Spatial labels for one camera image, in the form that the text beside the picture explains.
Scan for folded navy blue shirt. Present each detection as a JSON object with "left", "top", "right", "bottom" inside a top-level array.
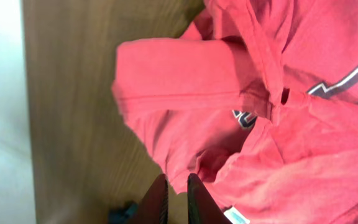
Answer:
[{"left": 108, "top": 201, "right": 138, "bottom": 224}]

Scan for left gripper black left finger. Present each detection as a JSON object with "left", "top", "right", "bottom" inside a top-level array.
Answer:
[{"left": 127, "top": 174, "right": 168, "bottom": 224}]

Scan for orange McKinney Boyd soccer t-shirt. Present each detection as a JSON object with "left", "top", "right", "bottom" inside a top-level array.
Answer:
[{"left": 112, "top": 1, "right": 358, "bottom": 223}]

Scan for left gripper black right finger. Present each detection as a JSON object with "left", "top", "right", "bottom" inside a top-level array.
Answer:
[{"left": 187, "top": 173, "right": 231, "bottom": 224}]

